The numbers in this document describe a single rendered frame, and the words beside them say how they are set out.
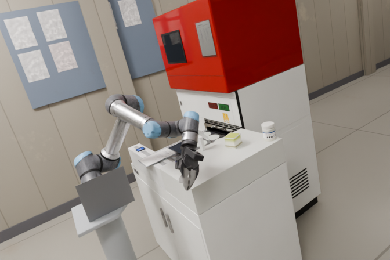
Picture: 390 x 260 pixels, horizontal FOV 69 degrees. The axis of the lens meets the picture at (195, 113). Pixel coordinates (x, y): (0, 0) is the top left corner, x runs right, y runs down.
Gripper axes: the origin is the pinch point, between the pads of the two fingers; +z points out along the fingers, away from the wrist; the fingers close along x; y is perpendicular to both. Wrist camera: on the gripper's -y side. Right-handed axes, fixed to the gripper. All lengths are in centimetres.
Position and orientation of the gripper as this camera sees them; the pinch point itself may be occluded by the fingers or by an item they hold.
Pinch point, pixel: (188, 187)
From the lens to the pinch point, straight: 122.1
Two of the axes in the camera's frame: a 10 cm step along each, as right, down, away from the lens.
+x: -8.5, -2.9, -4.4
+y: -5.2, 3.6, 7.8
